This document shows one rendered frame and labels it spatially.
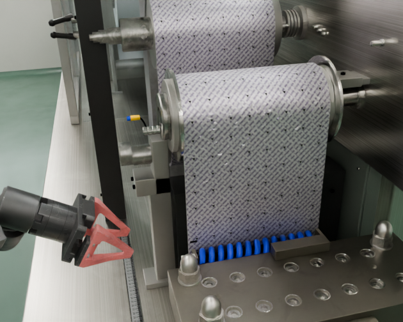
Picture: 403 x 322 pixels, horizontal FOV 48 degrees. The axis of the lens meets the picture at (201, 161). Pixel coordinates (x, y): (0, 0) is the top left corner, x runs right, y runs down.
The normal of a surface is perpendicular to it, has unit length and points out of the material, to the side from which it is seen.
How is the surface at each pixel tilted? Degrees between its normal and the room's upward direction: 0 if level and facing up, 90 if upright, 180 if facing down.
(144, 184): 90
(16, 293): 0
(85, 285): 0
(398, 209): 90
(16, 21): 90
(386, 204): 90
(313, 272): 0
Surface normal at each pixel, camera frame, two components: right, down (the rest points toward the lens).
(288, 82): 0.14, -0.40
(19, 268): -0.03, -0.90
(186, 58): 0.23, 0.45
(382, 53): -0.97, 0.13
